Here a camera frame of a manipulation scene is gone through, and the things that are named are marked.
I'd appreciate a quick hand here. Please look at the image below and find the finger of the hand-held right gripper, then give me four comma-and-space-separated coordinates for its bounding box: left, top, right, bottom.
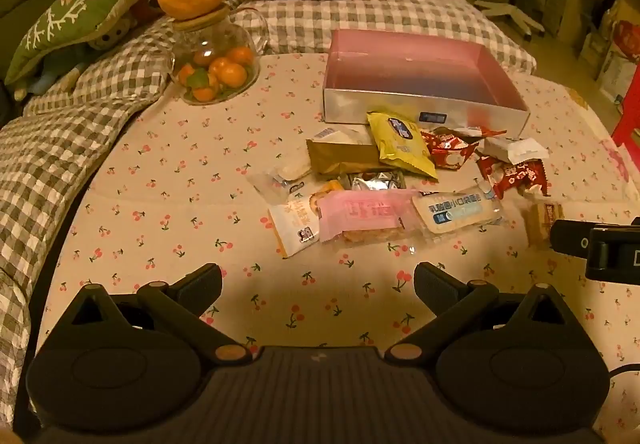
550, 220, 593, 255

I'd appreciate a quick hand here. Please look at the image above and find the cherry print cloth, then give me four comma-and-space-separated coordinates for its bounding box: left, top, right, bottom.
30, 52, 640, 444

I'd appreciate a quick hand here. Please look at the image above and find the red white bag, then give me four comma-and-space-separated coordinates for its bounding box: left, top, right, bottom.
597, 6, 640, 101

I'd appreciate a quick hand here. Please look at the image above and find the red white snack packet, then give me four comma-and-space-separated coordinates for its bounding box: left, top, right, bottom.
421, 126, 482, 171

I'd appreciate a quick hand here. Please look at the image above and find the white orange snack packet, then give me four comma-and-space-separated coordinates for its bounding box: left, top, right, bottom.
267, 180, 346, 259

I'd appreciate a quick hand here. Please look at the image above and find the red plastic stool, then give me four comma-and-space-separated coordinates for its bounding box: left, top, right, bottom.
611, 58, 640, 151

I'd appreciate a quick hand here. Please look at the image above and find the glass jar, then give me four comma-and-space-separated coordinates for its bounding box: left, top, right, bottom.
169, 6, 269, 106

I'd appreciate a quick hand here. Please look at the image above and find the small tan snack packet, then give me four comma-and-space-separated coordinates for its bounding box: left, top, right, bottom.
522, 201, 566, 250

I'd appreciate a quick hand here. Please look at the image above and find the blue white snack packet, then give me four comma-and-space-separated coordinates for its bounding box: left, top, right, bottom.
411, 183, 507, 238

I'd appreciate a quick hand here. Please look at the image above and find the gold snack packet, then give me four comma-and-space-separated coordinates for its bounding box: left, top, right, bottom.
306, 138, 383, 178

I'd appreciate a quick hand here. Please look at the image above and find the yellow snack packet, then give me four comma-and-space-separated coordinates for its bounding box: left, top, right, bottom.
366, 111, 439, 182

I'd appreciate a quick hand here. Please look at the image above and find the pink cardboard box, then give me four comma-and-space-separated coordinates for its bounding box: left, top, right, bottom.
322, 29, 531, 135

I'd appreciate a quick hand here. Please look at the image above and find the pale snack packet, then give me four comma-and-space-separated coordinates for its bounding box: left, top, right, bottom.
314, 126, 375, 147

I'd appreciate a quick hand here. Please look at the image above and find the grey checked pillow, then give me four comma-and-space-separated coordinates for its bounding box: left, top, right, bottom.
224, 0, 537, 75

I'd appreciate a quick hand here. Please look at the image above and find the silver snack packet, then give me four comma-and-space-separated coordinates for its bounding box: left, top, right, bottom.
346, 171, 407, 193

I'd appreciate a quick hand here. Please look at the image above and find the clear rice cracker packet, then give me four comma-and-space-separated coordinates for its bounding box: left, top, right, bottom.
249, 156, 314, 198

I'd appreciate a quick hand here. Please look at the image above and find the dark red patterned snack packet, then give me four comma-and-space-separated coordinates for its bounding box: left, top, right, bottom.
475, 156, 551, 201

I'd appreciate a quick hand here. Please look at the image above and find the pile of small oranges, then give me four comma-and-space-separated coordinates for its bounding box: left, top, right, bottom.
177, 46, 256, 103

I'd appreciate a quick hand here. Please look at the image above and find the grey checked blanket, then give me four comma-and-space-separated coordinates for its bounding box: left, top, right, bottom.
0, 16, 177, 430

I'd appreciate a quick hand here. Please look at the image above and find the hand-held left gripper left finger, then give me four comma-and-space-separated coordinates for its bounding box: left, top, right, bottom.
65, 263, 253, 367

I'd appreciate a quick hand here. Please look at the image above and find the green embroidered pillow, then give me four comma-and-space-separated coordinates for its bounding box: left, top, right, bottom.
4, 0, 172, 86

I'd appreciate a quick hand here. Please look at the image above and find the wooden jar lid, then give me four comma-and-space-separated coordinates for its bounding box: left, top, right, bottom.
172, 6, 231, 32

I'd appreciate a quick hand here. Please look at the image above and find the pink snack packet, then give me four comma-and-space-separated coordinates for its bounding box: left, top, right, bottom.
317, 189, 427, 246

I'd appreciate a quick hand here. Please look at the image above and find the grey plush toy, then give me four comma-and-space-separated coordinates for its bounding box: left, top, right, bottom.
84, 15, 139, 53

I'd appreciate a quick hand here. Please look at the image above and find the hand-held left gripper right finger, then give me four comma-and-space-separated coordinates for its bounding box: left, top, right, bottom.
385, 262, 571, 365

